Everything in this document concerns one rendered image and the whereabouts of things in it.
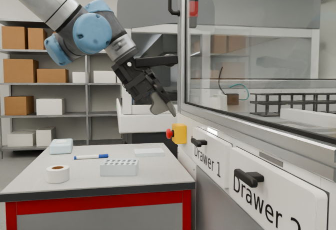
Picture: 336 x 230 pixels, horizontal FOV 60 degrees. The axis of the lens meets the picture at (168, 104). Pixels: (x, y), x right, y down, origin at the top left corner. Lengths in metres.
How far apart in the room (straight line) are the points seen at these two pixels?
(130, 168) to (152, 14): 0.91
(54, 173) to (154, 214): 0.34
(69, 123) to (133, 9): 3.62
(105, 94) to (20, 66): 1.33
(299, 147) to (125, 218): 0.65
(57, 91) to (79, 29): 4.46
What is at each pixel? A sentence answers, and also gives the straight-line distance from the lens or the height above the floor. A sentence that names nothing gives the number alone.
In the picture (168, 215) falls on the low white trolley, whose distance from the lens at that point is 1.01.
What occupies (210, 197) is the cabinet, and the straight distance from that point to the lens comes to 0.90.
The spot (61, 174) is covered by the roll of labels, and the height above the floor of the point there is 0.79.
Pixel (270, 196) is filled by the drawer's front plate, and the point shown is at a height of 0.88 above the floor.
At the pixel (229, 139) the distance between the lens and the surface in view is 0.72.
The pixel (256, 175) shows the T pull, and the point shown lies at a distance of 0.55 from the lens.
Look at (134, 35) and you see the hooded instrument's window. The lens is 1.63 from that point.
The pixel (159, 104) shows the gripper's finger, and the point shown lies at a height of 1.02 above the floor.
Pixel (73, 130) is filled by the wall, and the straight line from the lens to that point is 5.05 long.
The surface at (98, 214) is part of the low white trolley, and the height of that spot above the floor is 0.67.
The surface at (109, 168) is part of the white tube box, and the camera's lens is 1.03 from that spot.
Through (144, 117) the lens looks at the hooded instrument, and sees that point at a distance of 1.61.
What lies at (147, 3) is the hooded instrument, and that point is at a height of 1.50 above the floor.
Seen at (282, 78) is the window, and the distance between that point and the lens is 0.55.
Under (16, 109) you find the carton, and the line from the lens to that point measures 4.74.
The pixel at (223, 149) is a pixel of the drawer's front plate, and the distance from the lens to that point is 0.72.
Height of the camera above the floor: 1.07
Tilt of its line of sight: 4 degrees down
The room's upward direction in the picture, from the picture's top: straight up
